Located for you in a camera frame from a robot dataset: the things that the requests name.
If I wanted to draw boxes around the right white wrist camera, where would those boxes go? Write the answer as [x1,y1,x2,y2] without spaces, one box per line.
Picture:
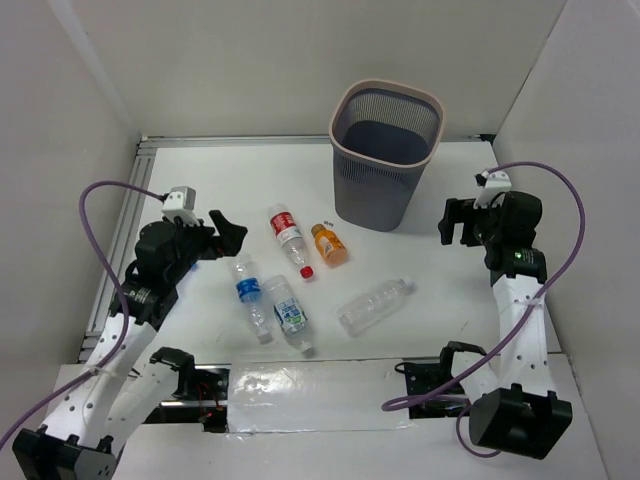
[473,170,512,210]

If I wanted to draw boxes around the aluminium frame rail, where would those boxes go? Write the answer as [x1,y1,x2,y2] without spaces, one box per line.
[77,132,494,362]

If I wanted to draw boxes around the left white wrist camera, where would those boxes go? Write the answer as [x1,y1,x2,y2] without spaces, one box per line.
[161,186,199,226]

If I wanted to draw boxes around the orange juice bottle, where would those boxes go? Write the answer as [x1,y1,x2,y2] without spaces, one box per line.
[311,224,348,267]

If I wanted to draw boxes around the clear unlabelled plastic bottle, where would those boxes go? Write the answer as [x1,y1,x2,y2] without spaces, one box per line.
[337,278,415,337]

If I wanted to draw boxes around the red label clear bottle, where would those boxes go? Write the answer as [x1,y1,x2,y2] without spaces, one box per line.
[268,204,314,280]

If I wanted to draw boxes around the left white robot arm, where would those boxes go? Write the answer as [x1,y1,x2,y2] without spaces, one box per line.
[12,210,248,479]

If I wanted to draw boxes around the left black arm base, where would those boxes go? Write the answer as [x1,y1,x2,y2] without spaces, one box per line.
[144,364,231,434]

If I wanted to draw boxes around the blue label clear bottle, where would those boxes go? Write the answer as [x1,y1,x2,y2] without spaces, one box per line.
[230,254,272,344]

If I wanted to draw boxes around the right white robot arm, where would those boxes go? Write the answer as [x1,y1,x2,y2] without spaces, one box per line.
[436,191,573,460]

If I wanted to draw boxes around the white taped cover sheet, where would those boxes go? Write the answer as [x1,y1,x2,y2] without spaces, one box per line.
[227,360,412,434]

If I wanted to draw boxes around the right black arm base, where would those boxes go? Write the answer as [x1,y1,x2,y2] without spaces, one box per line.
[394,352,499,420]

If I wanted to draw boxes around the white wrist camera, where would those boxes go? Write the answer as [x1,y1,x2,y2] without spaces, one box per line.
[161,186,199,226]
[473,170,512,210]

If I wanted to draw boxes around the green white label bottle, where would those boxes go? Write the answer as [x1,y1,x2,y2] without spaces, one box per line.
[263,275,315,358]

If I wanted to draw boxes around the grey mesh waste bin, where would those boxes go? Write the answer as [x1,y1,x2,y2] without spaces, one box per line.
[329,79,445,232]

